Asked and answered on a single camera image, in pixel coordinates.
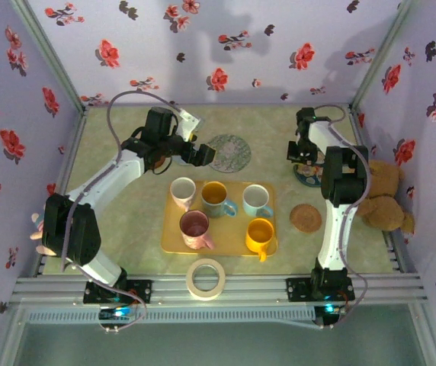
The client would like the dark blue cartoon coaster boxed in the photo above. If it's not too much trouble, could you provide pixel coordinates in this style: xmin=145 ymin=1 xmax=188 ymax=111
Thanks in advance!
xmin=293 ymin=150 xmax=328 ymax=188

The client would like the large bunny flower coaster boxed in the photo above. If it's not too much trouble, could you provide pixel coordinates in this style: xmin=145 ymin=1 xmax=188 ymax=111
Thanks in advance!
xmin=206 ymin=133 xmax=252 ymax=175

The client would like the pale pink tall cup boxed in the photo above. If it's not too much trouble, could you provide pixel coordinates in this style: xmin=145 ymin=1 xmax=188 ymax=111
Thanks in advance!
xmin=169 ymin=176 xmax=197 ymax=212

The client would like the blue butterfly mug yellow inside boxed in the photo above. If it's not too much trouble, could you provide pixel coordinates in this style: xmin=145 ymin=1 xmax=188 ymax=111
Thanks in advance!
xmin=200 ymin=181 xmax=239 ymax=219

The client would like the light blue footed mug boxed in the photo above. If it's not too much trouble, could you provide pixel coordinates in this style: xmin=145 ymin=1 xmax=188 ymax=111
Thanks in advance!
xmin=242 ymin=184 xmax=275 ymax=220

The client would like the tan rattan coaster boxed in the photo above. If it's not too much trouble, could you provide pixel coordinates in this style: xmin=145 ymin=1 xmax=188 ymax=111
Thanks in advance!
xmin=289 ymin=203 xmax=322 ymax=234

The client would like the pink floral mug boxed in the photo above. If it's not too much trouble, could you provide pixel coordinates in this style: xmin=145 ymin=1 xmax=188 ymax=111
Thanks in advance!
xmin=179 ymin=210 xmax=216 ymax=251

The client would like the plain yellow mug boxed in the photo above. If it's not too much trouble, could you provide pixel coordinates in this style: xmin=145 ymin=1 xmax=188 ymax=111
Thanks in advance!
xmin=245 ymin=217 xmax=276 ymax=263

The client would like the yellow serving tray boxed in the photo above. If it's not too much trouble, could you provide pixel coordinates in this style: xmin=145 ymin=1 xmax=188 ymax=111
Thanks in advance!
xmin=160 ymin=179 xmax=279 ymax=255

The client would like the brown teddy bear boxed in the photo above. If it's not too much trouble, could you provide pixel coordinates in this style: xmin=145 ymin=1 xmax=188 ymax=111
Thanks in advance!
xmin=354 ymin=159 xmax=416 ymax=234

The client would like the masking tape roll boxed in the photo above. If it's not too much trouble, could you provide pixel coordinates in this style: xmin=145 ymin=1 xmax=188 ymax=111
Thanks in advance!
xmin=185 ymin=258 xmax=227 ymax=302

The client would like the small lit circuit board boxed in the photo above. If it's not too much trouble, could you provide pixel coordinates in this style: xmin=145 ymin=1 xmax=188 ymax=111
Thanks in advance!
xmin=98 ymin=307 xmax=135 ymax=321
xmin=314 ymin=303 xmax=347 ymax=327

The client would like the pink plush doll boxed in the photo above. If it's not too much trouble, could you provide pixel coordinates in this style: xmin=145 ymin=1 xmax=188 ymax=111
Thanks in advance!
xmin=30 ymin=207 xmax=59 ymax=257

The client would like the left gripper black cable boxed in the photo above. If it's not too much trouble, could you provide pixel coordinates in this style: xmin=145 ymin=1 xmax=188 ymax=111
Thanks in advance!
xmin=151 ymin=154 xmax=173 ymax=176

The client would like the left arm grey cable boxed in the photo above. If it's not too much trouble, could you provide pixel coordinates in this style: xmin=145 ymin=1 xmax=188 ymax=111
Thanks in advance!
xmin=60 ymin=90 xmax=149 ymax=333

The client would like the thin aluminium back rail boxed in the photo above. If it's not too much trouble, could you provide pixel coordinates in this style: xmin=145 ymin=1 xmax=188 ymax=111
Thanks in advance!
xmin=84 ymin=101 xmax=354 ymax=110

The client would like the aluminium frame post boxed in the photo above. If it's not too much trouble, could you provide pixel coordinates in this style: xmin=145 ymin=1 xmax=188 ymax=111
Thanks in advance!
xmin=349 ymin=0 xmax=420 ymax=111
xmin=11 ymin=0 xmax=89 ymax=114

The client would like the aluminium side rail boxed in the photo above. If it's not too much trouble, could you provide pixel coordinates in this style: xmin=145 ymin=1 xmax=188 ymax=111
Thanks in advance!
xmin=347 ymin=106 xmax=409 ymax=274

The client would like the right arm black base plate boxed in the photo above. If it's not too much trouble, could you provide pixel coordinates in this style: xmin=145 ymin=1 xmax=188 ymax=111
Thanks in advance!
xmin=286 ymin=277 xmax=355 ymax=303

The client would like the aluminium front frame rail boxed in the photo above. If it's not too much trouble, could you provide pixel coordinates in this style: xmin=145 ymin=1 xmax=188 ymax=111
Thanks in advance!
xmin=10 ymin=272 xmax=428 ymax=306

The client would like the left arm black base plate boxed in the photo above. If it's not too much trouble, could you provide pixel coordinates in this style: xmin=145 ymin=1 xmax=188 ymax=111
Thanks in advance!
xmin=83 ymin=279 xmax=153 ymax=305

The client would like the grey slotted cable duct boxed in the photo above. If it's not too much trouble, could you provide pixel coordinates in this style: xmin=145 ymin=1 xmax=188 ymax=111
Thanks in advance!
xmin=25 ymin=307 xmax=316 ymax=324

